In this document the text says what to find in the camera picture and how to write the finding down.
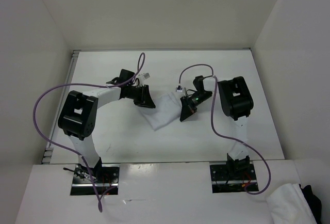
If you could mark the black cloth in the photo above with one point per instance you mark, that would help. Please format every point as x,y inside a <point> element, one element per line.
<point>314,203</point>

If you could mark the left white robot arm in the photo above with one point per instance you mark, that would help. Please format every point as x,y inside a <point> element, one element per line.
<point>78,116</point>

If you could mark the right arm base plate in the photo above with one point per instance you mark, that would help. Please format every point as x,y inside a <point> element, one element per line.
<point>224,182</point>

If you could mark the white cloth pile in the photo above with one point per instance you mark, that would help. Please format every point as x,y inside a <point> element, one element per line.
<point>287,204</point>

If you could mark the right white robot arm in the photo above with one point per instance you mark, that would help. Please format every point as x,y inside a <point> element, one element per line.
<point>236,103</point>

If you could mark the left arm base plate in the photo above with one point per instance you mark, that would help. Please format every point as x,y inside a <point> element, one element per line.
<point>108,183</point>

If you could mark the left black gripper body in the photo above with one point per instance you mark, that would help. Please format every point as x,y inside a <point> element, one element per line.
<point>134,93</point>

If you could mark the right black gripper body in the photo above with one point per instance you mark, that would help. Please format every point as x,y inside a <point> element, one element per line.
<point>198,97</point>

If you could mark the white skirt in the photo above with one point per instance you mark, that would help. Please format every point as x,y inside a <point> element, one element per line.
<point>167,110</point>

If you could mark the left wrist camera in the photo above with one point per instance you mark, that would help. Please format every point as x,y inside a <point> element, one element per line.
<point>143,76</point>

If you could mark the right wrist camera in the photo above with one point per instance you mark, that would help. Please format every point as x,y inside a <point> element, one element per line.
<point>180,89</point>

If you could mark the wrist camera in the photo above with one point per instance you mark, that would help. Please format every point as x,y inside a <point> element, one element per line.
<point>180,89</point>
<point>143,76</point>

